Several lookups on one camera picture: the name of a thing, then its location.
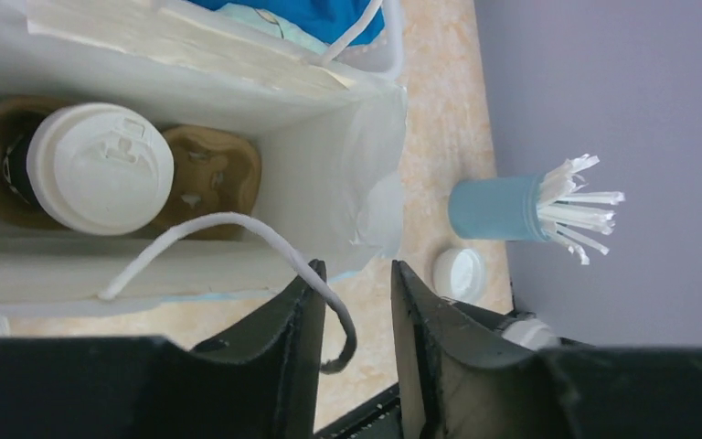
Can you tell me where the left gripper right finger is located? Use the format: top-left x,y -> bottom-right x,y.
391,261 -> 702,438

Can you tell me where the stack of white lids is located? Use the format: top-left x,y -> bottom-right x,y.
432,248 -> 486,304

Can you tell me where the pale blue paper bag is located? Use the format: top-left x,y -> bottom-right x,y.
0,1 -> 408,316

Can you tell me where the blue cloth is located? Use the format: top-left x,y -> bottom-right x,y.
194,0 -> 370,44

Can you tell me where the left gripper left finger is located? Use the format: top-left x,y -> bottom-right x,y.
0,278 -> 325,438

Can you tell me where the blue straw holder cup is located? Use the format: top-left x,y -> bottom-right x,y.
448,175 -> 549,242

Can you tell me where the mint green cloth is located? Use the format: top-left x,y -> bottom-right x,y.
215,3 -> 328,55

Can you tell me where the white plastic basket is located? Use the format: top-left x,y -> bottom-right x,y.
336,0 -> 404,80

